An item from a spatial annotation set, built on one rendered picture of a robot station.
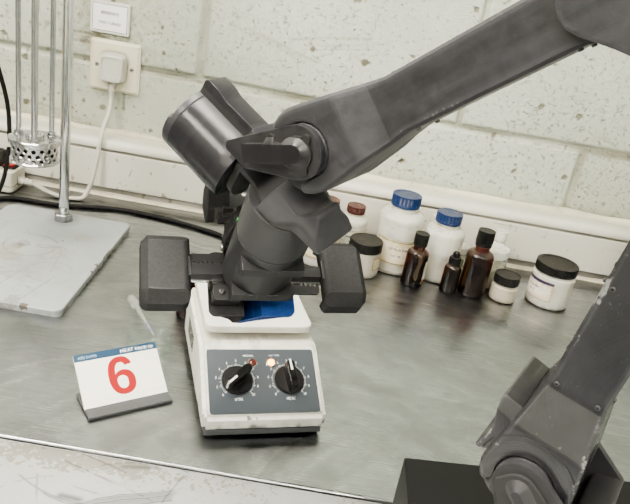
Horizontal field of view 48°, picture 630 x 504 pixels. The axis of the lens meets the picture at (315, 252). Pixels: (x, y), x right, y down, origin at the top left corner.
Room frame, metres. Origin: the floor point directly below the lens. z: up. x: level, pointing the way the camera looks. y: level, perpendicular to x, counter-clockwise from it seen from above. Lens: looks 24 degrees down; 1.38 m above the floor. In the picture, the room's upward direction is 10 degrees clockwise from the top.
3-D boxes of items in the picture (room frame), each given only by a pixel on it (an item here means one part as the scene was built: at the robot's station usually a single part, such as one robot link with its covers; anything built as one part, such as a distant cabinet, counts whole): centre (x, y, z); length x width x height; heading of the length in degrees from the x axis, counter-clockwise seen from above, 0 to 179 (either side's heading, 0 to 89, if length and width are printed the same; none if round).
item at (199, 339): (0.70, 0.05, 0.94); 0.22 x 0.13 x 0.08; 19
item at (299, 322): (0.72, 0.06, 0.98); 0.12 x 0.12 x 0.01; 19
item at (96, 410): (0.62, 0.18, 0.92); 0.09 x 0.06 x 0.04; 127
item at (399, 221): (1.09, -0.13, 0.96); 0.07 x 0.07 x 0.13
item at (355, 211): (1.12, -0.05, 0.94); 0.05 x 0.05 x 0.09
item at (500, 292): (1.04, -0.31, 0.92); 0.04 x 0.04 x 0.04
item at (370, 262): (1.05, -0.08, 0.93); 0.05 x 0.05 x 0.06
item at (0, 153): (1.12, 0.57, 0.95); 0.07 x 0.04 x 0.02; 1
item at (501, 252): (1.09, -0.29, 0.93); 0.06 x 0.06 x 0.07
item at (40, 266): (0.90, 0.40, 0.91); 0.30 x 0.20 x 0.01; 1
